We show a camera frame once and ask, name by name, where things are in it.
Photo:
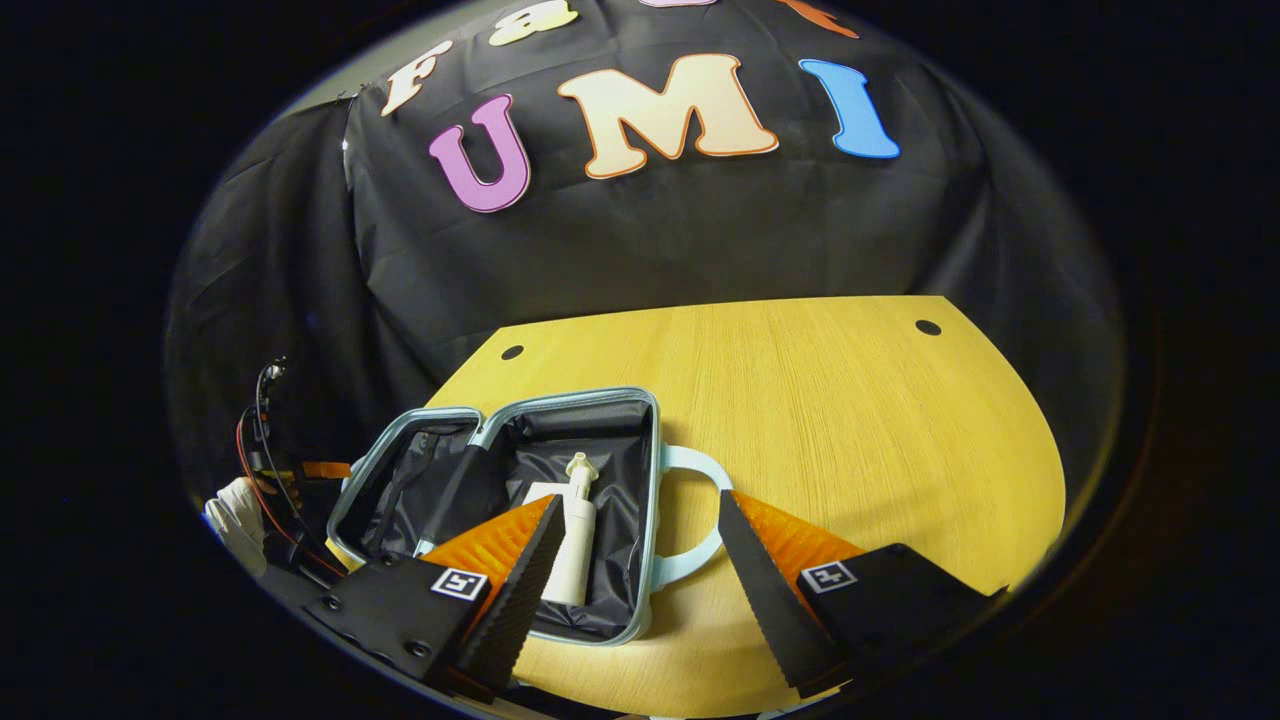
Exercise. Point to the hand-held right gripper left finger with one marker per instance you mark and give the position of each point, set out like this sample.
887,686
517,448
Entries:
520,600

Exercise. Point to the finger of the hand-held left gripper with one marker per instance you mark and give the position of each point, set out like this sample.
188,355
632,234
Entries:
325,470

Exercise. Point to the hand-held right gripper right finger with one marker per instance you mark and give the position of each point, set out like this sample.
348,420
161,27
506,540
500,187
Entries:
770,610

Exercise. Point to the white pump bottle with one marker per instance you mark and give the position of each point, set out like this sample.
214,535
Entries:
572,540

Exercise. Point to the white squeeze tube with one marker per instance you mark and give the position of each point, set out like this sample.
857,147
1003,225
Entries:
542,493

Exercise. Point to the light blue suitcase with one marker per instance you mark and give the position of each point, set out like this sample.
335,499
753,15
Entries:
610,440

